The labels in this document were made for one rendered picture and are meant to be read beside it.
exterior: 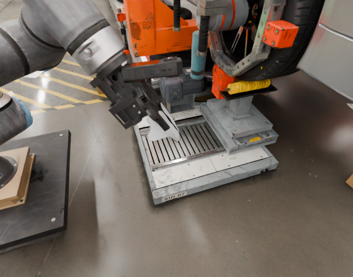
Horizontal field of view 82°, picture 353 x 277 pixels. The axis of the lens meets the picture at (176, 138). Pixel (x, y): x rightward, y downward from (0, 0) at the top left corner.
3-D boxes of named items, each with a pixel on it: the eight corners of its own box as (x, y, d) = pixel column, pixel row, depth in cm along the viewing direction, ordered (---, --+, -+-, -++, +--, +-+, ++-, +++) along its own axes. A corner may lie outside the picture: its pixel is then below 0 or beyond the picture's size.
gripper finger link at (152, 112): (164, 125, 45) (139, 94, 41) (171, 121, 45) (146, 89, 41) (163, 136, 41) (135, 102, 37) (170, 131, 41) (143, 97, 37)
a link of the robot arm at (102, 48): (117, 25, 39) (100, 26, 31) (133, 47, 41) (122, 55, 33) (84, 53, 42) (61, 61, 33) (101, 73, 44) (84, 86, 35)
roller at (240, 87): (272, 88, 118) (275, 79, 114) (227, 97, 111) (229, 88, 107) (266, 83, 122) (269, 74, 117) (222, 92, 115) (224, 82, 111)
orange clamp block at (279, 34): (276, 38, 82) (292, 46, 75) (259, 41, 80) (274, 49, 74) (283, 19, 77) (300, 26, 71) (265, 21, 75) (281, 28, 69)
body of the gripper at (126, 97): (134, 117, 48) (97, 74, 43) (163, 97, 46) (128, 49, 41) (127, 132, 42) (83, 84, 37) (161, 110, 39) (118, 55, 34)
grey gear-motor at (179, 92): (214, 111, 168) (221, 71, 143) (166, 121, 159) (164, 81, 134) (205, 99, 180) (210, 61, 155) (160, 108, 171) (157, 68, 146)
